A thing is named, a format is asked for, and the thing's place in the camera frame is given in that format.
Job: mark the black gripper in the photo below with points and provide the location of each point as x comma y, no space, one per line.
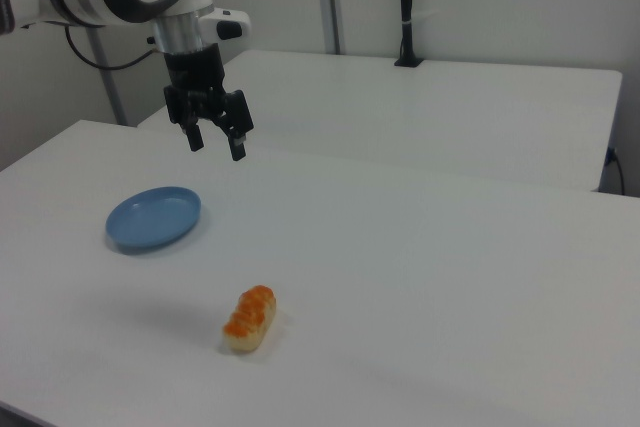
195,69

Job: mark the bread with orange topping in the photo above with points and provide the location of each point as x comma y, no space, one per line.
250,319

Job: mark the blue oval plate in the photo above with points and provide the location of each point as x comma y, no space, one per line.
152,219

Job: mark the white rectangular table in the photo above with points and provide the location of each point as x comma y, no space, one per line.
400,112

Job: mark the black pole with base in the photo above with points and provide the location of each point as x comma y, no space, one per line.
407,7

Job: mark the white zip tie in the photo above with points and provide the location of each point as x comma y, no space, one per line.
417,17

